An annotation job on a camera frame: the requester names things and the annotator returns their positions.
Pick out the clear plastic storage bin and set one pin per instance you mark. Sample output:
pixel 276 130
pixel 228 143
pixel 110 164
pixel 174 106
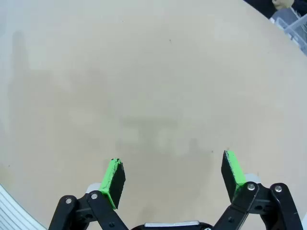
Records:
pixel 295 26

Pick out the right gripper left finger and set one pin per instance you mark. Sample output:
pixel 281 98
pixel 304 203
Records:
pixel 112 187

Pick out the white ribbed rail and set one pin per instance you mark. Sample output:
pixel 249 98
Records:
pixel 12 213

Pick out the person's left hand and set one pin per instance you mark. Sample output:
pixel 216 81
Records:
pixel 283 3

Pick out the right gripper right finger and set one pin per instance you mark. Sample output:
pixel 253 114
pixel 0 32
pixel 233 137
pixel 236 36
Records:
pixel 233 177

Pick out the person in black T-shirt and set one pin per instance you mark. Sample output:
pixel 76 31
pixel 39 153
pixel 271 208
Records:
pixel 259 6

